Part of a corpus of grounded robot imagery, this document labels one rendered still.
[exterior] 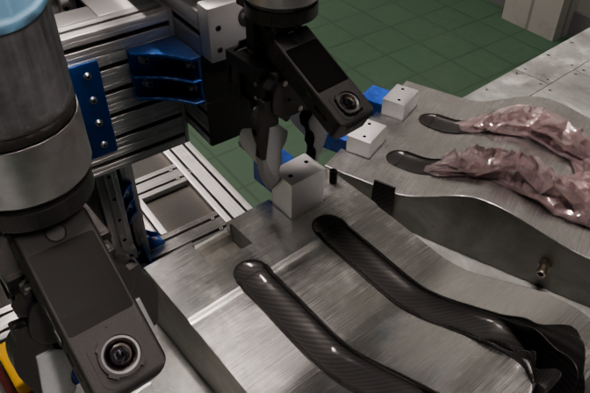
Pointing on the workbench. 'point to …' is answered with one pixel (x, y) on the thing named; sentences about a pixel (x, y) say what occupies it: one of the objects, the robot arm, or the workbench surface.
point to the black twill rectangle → (383, 196)
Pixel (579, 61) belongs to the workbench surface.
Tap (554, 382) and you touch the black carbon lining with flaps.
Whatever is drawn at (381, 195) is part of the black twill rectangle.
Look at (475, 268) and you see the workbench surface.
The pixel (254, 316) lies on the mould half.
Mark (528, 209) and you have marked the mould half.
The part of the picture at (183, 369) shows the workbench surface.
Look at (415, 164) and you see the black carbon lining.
